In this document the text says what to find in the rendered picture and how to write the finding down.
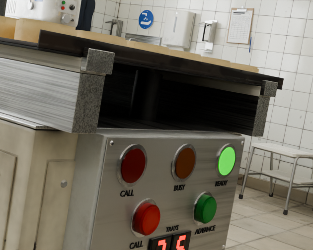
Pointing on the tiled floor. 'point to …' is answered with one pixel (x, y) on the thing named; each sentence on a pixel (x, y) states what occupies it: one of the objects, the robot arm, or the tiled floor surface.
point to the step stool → (292, 179)
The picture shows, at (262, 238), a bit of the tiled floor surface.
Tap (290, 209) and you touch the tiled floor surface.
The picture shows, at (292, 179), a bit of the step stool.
